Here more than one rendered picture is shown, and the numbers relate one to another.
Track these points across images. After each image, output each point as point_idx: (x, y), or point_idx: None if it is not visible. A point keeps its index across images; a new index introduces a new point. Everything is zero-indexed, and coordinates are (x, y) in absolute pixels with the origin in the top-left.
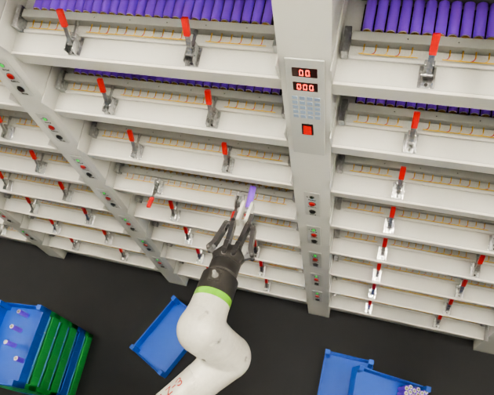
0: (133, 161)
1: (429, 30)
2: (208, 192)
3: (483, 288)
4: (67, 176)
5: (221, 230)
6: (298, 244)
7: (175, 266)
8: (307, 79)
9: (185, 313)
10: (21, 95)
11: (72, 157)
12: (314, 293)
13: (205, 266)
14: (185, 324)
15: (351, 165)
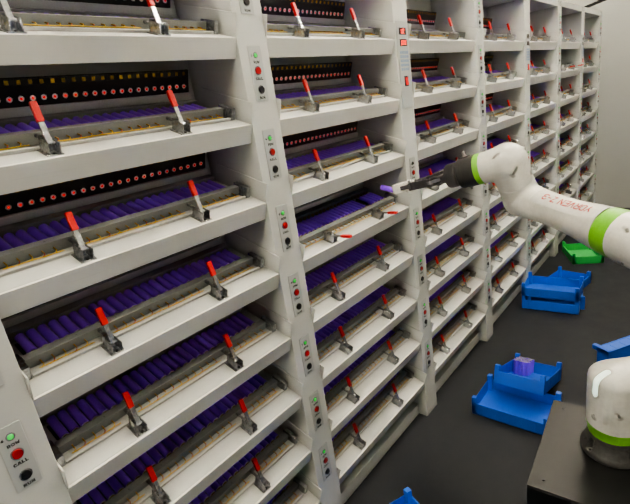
0: (326, 181)
1: None
2: (357, 224)
3: (465, 247)
4: (253, 282)
5: (416, 181)
6: (415, 243)
7: None
8: (403, 36)
9: (495, 150)
10: (257, 102)
11: (278, 211)
12: (426, 349)
13: (363, 399)
14: (506, 145)
15: None
